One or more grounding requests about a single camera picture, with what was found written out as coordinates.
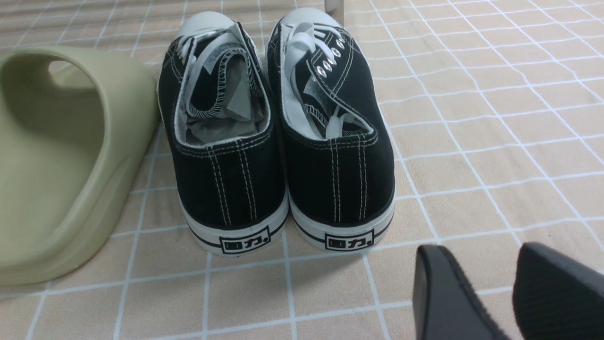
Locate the black canvas sneaker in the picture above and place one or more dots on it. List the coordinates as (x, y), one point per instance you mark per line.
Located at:
(339, 159)
(219, 117)

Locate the right green foam slide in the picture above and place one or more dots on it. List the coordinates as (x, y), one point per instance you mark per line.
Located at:
(75, 125)

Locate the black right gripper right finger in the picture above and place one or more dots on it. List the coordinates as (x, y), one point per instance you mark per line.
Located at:
(555, 297)

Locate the left black canvas sneaker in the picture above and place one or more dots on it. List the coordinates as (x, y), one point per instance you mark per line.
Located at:
(219, 117)

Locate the right black canvas sneaker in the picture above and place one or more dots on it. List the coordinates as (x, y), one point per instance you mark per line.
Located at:
(339, 159)

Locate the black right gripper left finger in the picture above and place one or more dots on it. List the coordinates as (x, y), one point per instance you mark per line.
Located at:
(445, 305)

